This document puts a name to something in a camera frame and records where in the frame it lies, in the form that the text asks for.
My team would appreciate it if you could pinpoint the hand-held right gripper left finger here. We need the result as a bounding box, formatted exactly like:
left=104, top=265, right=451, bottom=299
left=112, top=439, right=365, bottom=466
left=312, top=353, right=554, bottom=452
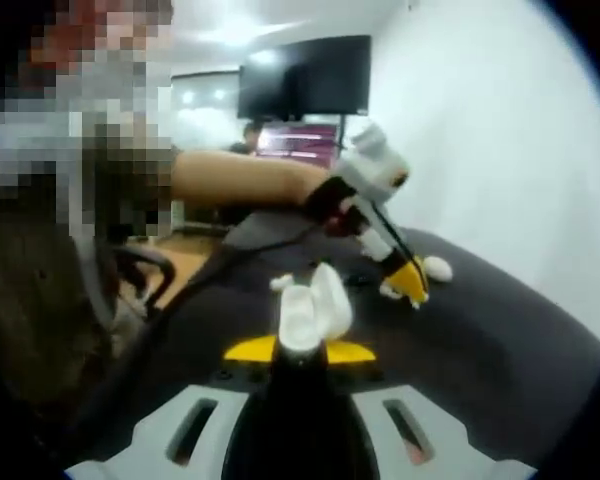
left=64, top=335, right=301, bottom=480

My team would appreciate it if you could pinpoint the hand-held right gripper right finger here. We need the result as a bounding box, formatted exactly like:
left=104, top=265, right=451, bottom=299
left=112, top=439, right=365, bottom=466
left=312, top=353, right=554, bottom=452
left=299, top=342, right=536, bottom=480

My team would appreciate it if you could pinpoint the black earphone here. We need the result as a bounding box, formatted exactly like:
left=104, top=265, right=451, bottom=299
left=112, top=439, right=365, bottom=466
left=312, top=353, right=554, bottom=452
left=343, top=272, right=376, bottom=290

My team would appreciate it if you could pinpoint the white rounded charging case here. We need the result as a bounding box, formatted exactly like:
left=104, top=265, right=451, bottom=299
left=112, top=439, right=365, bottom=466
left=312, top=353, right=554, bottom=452
left=278, top=263, right=354, bottom=362

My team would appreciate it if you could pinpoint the person's left hand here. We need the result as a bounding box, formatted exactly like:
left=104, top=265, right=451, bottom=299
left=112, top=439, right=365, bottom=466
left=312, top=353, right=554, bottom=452
left=302, top=175, right=369, bottom=236

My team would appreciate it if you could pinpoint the black monitor stand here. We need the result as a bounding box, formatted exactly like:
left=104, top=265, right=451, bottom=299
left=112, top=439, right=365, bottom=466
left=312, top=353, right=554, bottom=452
left=335, top=113, right=350, bottom=154

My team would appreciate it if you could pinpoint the purple-lit computer screen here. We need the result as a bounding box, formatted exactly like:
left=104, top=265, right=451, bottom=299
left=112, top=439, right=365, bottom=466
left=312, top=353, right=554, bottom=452
left=257, top=122, right=339, bottom=159

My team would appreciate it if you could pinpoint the black office chair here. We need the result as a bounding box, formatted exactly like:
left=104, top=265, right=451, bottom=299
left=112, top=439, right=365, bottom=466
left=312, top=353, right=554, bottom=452
left=109, top=247, right=177, bottom=321

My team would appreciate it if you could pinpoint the person in olive shirt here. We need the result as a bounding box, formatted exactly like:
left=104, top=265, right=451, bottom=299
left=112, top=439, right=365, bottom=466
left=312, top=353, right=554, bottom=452
left=0, top=239, right=131, bottom=451

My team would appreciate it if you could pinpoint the black wall monitor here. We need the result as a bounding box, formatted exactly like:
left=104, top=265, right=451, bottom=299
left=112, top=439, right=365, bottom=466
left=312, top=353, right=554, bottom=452
left=237, top=34, right=372, bottom=121

